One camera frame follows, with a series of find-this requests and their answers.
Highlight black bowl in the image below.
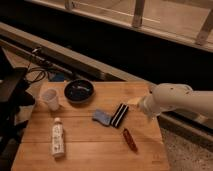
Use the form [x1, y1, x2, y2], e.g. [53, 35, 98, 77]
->
[64, 79, 94, 104]

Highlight black stand at left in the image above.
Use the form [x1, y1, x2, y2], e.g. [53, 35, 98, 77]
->
[0, 47, 35, 171]

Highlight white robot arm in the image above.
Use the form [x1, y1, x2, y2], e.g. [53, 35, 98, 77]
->
[127, 83, 213, 119]

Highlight red chili pepper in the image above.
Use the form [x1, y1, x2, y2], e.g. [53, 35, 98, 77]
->
[123, 129, 138, 152]

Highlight clear plastic cup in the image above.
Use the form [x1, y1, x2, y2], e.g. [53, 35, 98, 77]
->
[41, 89, 60, 111]

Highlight blue sponge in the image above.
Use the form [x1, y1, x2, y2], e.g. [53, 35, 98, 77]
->
[92, 109, 111, 126]

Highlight white labelled bottle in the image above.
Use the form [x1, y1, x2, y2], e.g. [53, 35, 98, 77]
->
[51, 118, 65, 158]

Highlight black cables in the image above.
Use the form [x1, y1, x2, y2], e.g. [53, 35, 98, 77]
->
[25, 47, 56, 84]

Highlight black striped block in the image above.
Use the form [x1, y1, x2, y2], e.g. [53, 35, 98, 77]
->
[110, 103, 129, 128]

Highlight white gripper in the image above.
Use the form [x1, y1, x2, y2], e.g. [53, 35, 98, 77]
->
[127, 95, 153, 114]

